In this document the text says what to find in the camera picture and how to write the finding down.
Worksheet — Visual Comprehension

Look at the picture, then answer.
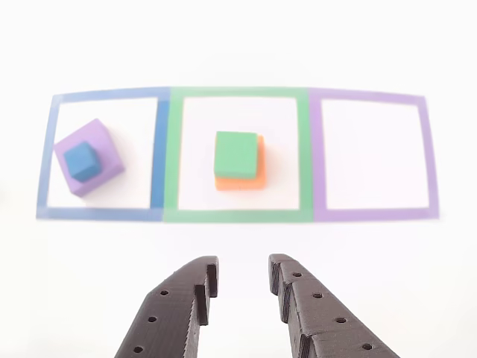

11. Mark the orange block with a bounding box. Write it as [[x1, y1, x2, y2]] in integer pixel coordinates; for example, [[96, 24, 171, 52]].
[[215, 134, 268, 192]]

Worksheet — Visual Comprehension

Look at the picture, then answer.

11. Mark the small blue cube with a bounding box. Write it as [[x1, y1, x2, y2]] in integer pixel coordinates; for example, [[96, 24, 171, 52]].
[[63, 141, 102, 183]]

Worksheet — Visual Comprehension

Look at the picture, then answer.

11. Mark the green block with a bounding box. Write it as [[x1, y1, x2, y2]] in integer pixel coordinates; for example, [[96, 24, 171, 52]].
[[213, 131, 259, 179]]

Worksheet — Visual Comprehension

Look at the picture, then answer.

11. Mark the purple block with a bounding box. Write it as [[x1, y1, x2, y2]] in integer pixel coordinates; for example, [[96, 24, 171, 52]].
[[54, 118, 126, 198]]

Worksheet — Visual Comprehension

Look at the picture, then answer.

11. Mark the blue tape square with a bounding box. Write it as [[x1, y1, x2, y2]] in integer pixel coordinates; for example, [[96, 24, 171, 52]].
[[36, 87, 172, 222]]

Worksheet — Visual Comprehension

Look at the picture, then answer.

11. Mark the green tape square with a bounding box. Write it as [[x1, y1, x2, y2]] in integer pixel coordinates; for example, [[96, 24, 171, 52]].
[[162, 86, 314, 224]]

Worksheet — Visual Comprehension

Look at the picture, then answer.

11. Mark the purple tape square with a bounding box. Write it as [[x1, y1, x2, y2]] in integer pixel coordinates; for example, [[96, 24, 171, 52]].
[[308, 87, 440, 224]]

